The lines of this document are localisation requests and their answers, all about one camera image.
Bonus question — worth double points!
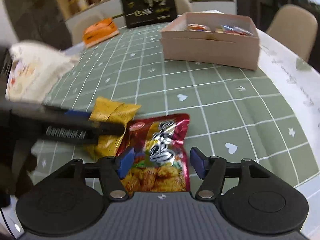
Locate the yellow snack packet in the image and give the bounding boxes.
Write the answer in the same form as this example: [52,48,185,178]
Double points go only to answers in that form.
[85,96,141,161]

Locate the magenta fried chicken snack bag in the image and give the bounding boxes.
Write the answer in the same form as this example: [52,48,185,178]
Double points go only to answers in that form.
[117,113,190,195]

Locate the snacks inside pink box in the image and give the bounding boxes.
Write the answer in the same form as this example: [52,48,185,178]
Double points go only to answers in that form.
[185,24,253,36]

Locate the white cloth bag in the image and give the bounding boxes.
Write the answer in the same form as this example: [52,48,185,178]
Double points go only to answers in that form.
[5,41,80,103]

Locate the green grid tablecloth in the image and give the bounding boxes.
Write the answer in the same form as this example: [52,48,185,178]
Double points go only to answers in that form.
[30,10,320,205]

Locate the orange snack package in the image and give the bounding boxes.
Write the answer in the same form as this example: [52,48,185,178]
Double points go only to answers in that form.
[82,18,119,48]

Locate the beige chair left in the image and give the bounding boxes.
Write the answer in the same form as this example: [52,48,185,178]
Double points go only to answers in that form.
[71,15,103,45]

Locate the black gift box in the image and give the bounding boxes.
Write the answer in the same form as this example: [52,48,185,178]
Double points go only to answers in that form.
[121,0,177,29]

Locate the pink storage box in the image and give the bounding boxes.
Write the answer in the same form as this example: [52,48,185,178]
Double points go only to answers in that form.
[161,12,260,71]

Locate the beige chair right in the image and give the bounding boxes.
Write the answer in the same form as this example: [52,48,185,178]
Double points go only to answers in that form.
[266,4,318,62]

